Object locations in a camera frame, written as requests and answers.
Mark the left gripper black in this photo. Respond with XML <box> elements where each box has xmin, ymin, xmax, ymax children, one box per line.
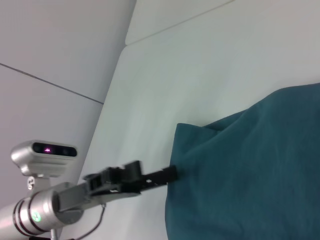
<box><xmin>56</xmin><ymin>159</ymin><xmax>179</xmax><ymax>214</ymax></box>

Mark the left arm dark cable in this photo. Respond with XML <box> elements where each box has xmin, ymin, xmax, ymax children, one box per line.
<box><xmin>28</xmin><ymin>203</ymin><xmax>108</xmax><ymax>240</ymax></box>

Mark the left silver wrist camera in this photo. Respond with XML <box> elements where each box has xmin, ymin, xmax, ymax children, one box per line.
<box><xmin>10</xmin><ymin>140</ymin><xmax>79</xmax><ymax>192</ymax></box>

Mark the teal T-shirt with FREE print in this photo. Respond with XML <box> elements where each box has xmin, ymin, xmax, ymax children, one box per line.
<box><xmin>164</xmin><ymin>82</ymin><xmax>320</xmax><ymax>240</ymax></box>

